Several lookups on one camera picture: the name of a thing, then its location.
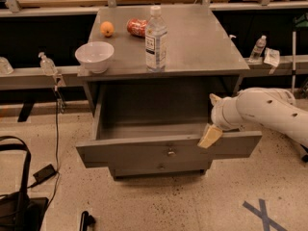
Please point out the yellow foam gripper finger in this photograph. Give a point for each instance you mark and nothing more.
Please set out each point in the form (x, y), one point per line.
(214, 99)
(210, 135)

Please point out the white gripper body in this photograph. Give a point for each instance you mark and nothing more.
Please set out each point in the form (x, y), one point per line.
(219, 115)

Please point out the grey top drawer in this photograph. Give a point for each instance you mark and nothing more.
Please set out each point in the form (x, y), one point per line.
(139, 125)

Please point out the grey drawer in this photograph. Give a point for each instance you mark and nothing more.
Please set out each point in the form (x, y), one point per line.
(139, 125)
(162, 168)

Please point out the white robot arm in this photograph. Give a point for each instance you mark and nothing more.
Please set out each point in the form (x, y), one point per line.
(272, 108)

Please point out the grey middle drawer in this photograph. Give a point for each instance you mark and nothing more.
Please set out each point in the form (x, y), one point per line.
(162, 168)

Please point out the grey drawer cabinet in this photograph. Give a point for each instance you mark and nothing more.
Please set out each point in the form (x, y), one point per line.
(198, 51)

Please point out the small background water bottle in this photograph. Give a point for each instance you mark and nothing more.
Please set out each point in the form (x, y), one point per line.
(258, 49)

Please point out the white paper packet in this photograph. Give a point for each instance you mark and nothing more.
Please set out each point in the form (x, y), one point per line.
(272, 58)

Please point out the white pole with black base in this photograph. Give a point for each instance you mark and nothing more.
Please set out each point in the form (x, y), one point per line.
(299, 23)

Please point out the clear plastic water bottle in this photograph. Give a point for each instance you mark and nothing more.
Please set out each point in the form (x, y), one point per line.
(155, 41)

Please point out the red soda can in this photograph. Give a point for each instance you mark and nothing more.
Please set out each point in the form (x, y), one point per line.
(136, 27)

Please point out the white bowl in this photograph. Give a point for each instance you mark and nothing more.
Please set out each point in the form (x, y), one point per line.
(95, 56)

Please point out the orange fruit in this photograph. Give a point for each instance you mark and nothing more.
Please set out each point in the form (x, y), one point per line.
(107, 29)

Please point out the black object at bottom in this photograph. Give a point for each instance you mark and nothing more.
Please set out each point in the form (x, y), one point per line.
(87, 221)

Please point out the black power adapter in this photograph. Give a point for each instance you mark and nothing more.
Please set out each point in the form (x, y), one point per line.
(44, 173)

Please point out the clear sanitizer pump bottle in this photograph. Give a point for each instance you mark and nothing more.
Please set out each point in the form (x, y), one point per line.
(47, 65)

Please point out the black bag with strap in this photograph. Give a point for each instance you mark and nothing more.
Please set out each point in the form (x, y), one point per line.
(18, 212)

